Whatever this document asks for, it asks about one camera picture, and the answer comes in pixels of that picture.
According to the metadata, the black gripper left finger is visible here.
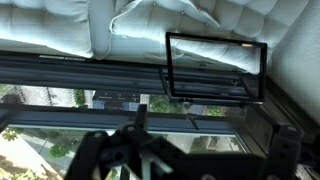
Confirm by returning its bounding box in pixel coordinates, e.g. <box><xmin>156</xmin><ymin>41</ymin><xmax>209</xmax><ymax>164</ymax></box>
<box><xmin>134</xmin><ymin>103</ymin><xmax>148</xmax><ymax>132</ymax></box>

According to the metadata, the dark window frame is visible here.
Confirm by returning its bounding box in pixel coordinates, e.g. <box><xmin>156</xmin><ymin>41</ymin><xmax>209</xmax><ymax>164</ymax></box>
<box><xmin>0</xmin><ymin>49</ymin><xmax>320</xmax><ymax>180</ymax></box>

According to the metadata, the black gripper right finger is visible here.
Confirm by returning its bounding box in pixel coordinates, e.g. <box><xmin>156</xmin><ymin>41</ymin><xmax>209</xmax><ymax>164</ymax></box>
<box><xmin>245</xmin><ymin>105</ymin><xmax>278</xmax><ymax>154</ymax></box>

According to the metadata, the dark window crank handle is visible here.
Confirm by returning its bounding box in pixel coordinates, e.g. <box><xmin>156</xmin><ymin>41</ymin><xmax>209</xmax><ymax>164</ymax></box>
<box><xmin>185</xmin><ymin>113</ymin><xmax>201</xmax><ymax>132</ymax></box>

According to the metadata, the white tufted seat cushion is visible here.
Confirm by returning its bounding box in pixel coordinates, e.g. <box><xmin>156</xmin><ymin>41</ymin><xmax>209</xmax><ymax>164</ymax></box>
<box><xmin>110</xmin><ymin>0</ymin><xmax>311</xmax><ymax>75</ymax></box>
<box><xmin>0</xmin><ymin>0</ymin><xmax>95</xmax><ymax>60</ymax></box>

